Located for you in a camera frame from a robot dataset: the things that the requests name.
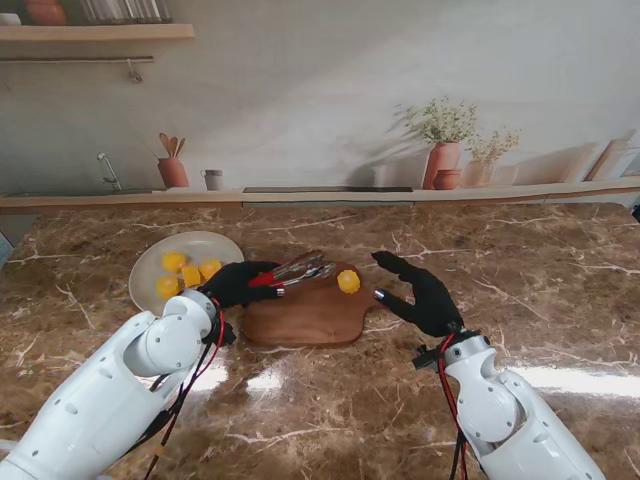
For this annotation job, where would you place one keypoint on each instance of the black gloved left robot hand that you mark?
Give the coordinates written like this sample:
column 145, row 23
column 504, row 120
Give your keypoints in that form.
column 232, row 285

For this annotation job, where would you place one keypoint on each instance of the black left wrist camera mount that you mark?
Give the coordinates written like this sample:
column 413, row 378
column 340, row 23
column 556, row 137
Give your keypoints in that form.
column 227, row 334

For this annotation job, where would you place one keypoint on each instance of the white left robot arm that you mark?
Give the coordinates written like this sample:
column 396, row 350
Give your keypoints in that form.
column 100, row 400

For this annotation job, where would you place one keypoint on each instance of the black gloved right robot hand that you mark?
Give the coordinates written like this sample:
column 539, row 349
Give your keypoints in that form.
column 435, row 305

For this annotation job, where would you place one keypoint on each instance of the small black device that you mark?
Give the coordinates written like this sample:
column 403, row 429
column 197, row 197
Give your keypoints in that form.
column 636, row 212

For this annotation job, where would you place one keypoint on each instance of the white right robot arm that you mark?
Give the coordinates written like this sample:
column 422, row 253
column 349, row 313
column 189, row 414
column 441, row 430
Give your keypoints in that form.
column 485, row 405

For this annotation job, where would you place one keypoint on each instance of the printed kitchen backdrop banner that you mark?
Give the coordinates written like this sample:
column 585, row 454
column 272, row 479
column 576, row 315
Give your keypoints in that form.
column 300, row 100

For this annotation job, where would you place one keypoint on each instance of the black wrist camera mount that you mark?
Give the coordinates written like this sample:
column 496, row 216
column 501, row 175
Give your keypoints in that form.
column 427, row 359
column 227, row 334

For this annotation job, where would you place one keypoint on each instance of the yellow corn chunk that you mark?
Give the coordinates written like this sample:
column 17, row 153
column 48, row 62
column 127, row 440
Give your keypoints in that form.
column 210, row 268
column 190, row 274
column 173, row 261
column 348, row 281
column 167, row 286

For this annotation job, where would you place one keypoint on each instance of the brown wooden cutting board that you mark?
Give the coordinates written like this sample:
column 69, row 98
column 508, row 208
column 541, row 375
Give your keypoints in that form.
column 310, row 320

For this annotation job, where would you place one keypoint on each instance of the round cream plate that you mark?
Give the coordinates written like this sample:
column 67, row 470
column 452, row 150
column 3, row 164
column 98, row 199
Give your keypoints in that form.
column 145, row 280

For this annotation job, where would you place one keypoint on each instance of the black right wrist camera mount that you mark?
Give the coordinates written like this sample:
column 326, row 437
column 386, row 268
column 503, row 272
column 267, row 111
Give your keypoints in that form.
column 427, row 359

